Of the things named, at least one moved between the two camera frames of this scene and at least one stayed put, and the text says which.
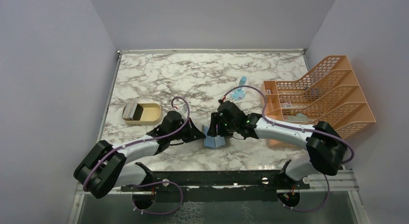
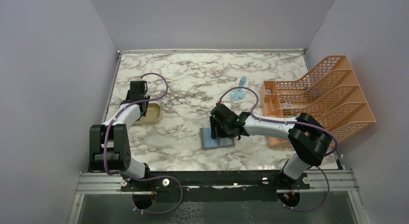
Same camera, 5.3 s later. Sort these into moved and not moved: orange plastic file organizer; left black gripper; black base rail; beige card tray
Moved: left black gripper
Not moved: beige card tray; black base rail; orange plastic file organizer
